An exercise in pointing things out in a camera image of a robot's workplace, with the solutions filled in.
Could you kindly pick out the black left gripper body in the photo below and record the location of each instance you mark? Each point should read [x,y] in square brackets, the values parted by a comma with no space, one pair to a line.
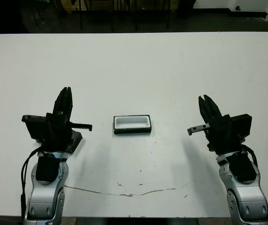
[58,136]

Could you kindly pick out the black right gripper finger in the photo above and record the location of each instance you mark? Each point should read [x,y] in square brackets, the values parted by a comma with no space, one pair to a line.
[213,109]
[205,111]

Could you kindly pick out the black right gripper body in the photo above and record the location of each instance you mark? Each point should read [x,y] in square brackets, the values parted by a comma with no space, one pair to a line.
[220,136]

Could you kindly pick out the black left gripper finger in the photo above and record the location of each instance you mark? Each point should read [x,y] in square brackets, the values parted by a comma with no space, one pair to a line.
[69,103]
[59,105]

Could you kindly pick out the black box lid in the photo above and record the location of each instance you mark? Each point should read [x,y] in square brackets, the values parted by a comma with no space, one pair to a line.
[77,140]

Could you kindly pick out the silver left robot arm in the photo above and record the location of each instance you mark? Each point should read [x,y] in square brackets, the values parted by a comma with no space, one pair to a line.
[42,199]

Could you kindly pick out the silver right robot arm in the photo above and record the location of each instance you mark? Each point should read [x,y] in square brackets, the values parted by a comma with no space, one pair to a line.
[246,194]

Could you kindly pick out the black box with white insert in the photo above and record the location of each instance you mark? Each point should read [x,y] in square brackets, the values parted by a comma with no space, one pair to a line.
[124,131]

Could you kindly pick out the black metal furniture leg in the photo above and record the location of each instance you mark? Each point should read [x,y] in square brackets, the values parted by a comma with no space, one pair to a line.
[80,16]

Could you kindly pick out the yellow wooden cabinet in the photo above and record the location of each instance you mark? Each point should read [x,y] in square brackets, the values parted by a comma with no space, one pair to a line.
[70,5]

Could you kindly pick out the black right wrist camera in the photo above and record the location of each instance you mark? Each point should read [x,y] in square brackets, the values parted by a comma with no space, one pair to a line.
[241,126]

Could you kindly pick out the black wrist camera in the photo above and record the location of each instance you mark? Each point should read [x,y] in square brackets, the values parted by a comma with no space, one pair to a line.
[36,127]
[241,126]

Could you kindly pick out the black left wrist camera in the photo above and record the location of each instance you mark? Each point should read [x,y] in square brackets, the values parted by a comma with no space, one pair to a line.
[36,127]

